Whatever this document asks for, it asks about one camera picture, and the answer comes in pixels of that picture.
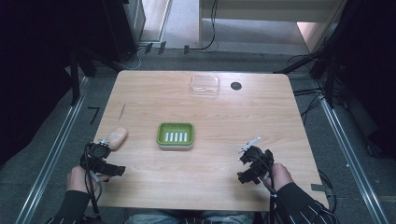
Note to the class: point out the person's right hand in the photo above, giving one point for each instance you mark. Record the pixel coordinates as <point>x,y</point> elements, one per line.
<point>281,177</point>

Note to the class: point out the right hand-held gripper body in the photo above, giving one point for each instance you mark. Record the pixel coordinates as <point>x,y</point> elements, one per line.
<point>257,165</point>

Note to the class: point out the person's left hand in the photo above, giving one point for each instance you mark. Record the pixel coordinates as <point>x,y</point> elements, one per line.
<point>76,180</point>

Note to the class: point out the metal floor rail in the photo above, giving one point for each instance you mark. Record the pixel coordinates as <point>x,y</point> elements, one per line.
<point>350,158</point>
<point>51,158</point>

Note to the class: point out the black round table grommet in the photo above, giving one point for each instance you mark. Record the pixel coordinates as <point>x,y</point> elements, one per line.
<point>236,86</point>

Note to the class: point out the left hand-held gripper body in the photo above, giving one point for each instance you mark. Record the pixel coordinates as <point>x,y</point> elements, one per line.
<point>100,165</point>

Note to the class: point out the green soap dish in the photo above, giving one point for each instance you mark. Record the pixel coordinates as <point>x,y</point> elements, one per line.
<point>175,136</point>

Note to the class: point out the black cabinet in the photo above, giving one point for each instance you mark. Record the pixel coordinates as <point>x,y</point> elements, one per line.
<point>124,28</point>

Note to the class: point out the black metal stand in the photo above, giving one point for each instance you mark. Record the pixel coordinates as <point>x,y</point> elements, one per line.
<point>329,79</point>
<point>74,79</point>

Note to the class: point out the clear plastic box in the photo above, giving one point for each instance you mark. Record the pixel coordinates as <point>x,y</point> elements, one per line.
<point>205,85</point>

